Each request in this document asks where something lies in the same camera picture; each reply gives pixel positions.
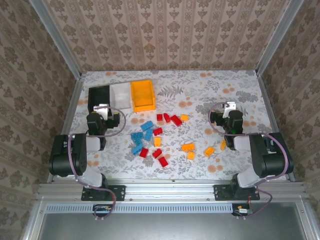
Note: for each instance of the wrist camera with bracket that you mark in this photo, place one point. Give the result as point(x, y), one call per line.
point(230, 107)
point(102, 108)

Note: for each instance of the orange plastic bin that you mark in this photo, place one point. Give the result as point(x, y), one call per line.
point(142, 96)

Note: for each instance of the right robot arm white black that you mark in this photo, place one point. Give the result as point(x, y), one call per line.
point(270, 160)

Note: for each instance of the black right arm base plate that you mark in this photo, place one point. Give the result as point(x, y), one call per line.
point(220, 192)

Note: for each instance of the small blue lego brick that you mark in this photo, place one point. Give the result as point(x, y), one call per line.
point(138, 143)

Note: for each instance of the grey metal panel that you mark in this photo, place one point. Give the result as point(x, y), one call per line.
point(175, 227)

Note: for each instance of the aluminium lower frame bar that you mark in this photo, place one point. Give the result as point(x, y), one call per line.
point(33, 225)
point(308, 225)

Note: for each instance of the aluminium upright frame post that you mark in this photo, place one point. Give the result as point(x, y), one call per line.
point(57, 37)
point(277, 37)

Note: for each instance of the small orange lego brick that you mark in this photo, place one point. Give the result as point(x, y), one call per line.
point(191, 155)
point(184, 117)

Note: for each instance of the white plastic bin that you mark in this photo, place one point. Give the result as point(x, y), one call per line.
point(120, 96)

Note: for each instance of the floral patterned table cover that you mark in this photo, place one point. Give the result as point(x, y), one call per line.
point(190, 172)

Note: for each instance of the aluminium front frame rail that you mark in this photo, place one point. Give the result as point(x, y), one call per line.
point(170, 190)

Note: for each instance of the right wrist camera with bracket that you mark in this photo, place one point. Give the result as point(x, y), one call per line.
point(230, 107)

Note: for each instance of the small black connector board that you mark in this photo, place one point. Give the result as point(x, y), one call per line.
point(101, 208)
point(241, 211)

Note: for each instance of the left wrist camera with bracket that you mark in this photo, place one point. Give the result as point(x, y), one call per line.
point(102, 108)

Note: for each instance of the aluminium table side rail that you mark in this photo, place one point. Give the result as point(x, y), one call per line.
point(74, 105)
point(271, 112)

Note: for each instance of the long red lego brick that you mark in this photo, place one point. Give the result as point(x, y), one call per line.
point(176, 120)

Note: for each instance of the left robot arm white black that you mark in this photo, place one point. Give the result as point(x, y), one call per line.
point(67, 155)

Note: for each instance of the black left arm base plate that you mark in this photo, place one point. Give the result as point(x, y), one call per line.
point(120, 192)

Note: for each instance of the black plastic bin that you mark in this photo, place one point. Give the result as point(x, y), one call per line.
point(98, 95)

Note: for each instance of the long blue lego brick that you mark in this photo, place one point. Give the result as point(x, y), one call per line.
point(147, 125)
point(137, 150)
point(137, 135)

